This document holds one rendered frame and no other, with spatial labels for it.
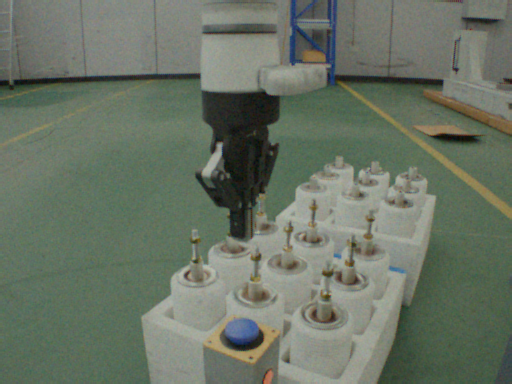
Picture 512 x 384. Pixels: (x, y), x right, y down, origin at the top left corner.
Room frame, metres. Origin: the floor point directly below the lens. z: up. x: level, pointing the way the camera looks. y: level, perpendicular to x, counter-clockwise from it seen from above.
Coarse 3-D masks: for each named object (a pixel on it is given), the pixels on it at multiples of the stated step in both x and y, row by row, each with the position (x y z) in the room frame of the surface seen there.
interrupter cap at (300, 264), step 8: (272, 256) 0.73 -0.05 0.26; (280, 256) 0.73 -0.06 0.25; (296, 256) 0.73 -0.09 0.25; (272, 264) 0.70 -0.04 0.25; (280, 264) 0.71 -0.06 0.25; (296, 264) 0.71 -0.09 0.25; (304, 264) 0.70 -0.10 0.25; (280, 272) 0.67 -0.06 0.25; (288, 272) 0.67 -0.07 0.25; (296, 272) 0.67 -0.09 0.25
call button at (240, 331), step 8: (232, 320) 0.43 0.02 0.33; (240, 320) 0.43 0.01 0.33; (248, 320) 0.43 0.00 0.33; (232, 328) 0.42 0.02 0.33; (240, 328) 0.42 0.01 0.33; (248, 328) 0.42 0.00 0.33; (256, 328) 0.42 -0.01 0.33; (232, 336) 0.40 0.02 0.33; (240, 336) 0.40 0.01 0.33; (248, 336) 0.40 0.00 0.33; (256, 336) 0.41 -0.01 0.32; (240, 344) 0.40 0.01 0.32
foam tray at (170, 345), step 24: (336, 264) 0.83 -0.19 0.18; (312, 288) 0.74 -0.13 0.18; (168, 312) 0.66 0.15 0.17; (384, 312) 0.65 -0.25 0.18; (144, 336) 0.64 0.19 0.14; (168, 336) 0.60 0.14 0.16; (192, 336) 0.59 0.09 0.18; (288, 336) 0.59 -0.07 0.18; (360, 336) 0.58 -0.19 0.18; (384, 336) 0.63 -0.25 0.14; (168, 360) 0.61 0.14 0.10; (192, 360) 0.58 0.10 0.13; (288, 360) 0.56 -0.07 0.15; (360, 360) 0.52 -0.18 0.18; (384, 360) 0.69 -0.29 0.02
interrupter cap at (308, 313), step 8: (312, 304) 0.57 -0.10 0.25; (336, 304) 0.57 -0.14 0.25; (304, 312) 0.55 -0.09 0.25; (312, 312) 0.55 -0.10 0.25; (336, 312) 0.55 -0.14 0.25; (344, 312) 0.55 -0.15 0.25; (304, 320) 0.53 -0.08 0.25; (312, 320) 0.53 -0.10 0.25; (320, 320) 0.54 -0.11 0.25; (328, 320) 0.53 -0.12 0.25; (336, 320) 0.53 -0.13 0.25; (344, 320) 0.53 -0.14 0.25; (320, 328) 0.51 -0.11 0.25; (328, 328) 0.51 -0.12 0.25; (336, 328) 0.51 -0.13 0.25
